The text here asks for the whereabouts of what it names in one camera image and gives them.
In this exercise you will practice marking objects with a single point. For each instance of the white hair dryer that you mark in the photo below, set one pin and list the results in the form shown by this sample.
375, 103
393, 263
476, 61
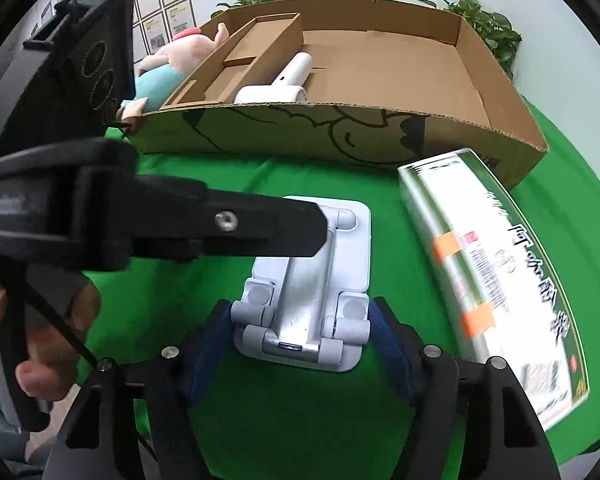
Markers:
285, 82

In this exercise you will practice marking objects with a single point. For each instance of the person's left hand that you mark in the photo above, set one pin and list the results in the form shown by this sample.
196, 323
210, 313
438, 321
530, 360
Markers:
55, 355

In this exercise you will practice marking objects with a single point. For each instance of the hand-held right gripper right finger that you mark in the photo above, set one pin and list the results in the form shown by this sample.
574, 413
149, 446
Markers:
395, 350

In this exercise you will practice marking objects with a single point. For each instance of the large cardboard box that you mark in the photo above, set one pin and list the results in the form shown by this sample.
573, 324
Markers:
380, 75

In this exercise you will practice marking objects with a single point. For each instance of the grey clothing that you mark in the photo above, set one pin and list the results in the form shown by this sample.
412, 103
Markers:
0, 440

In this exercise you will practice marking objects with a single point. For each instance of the green and white medicine box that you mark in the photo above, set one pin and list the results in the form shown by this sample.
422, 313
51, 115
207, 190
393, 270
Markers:
495, 260

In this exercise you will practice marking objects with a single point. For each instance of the white phone stand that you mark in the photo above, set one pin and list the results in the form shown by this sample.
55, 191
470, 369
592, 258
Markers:
310, 280

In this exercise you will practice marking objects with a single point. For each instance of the pink pig plush toy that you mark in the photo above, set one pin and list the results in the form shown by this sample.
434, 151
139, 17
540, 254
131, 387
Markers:
170, 67

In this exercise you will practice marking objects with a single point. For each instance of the green tablecloth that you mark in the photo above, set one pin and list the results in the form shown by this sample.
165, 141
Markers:
290, 420

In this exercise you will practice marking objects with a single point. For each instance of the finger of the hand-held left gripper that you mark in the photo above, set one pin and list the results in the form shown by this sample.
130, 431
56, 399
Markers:
260, 225

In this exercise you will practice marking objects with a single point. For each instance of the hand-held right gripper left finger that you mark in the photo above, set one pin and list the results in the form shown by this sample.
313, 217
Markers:
205, 350

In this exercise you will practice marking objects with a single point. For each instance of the narrow cardboard box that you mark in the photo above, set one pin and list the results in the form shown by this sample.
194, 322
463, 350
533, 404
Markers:
260, 35

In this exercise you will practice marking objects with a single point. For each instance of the small green potted plant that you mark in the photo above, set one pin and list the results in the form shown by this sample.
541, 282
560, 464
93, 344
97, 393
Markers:
490, 30

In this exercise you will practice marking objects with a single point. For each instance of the wall of framed certificates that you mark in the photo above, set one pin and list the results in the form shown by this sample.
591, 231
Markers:
165, 5

